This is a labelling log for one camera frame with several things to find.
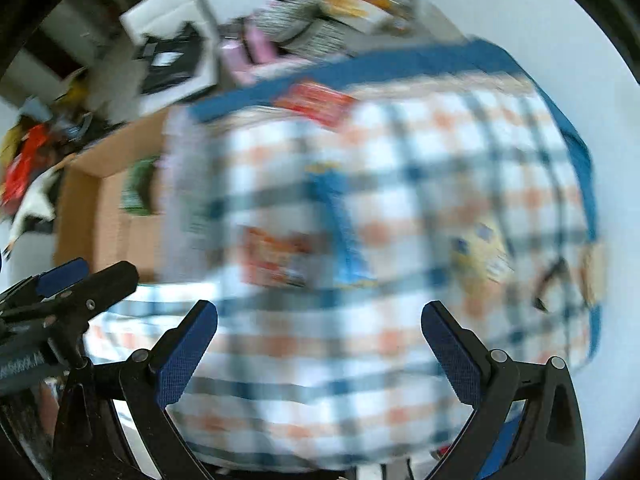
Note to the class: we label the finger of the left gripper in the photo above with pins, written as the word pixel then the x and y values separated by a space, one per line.
pixel 44 285
pixel 53 327

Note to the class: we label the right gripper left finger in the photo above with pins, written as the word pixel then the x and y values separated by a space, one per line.
pixel 89 442

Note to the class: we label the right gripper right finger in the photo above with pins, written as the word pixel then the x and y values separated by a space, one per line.
pixel 549 442

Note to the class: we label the green snack bag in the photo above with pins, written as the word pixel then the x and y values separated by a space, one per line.
pixel 136 195

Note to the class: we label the orange snack bag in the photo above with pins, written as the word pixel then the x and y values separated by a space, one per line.
pixel 275 261

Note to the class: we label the yellow tissue pack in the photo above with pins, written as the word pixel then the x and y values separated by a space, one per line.
pixel 482 265

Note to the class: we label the red floral snack packet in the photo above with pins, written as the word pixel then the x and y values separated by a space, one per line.
pixel 316 102

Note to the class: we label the lilac soft cloth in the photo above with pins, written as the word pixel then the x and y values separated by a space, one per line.
pixel 193 235

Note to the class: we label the white goose plush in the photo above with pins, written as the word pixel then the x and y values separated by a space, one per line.
pixel 35 203

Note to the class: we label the red plastic bag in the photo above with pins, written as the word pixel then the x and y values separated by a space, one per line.
pixel 19 158

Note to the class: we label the large cardboard box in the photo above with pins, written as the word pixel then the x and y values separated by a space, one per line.
pixel 90 223

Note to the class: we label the black plastic bag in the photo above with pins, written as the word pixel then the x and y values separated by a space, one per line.
pixel 170 61

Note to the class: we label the white black chair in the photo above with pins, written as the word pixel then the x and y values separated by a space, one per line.
pixel 164 18

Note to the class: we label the blue plaid tablecloth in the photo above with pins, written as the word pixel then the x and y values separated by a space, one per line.
pixel 333 376

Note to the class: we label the pink suitcase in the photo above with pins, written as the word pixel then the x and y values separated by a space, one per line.
pixel 243 49

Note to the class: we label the zebra pattern hats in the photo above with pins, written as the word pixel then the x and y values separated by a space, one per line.
pixel 301 27

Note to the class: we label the yellow white package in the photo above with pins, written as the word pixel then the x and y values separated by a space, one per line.
pixel 360 15

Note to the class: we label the blue strap packet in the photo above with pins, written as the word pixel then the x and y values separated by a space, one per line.
pixel 329 185

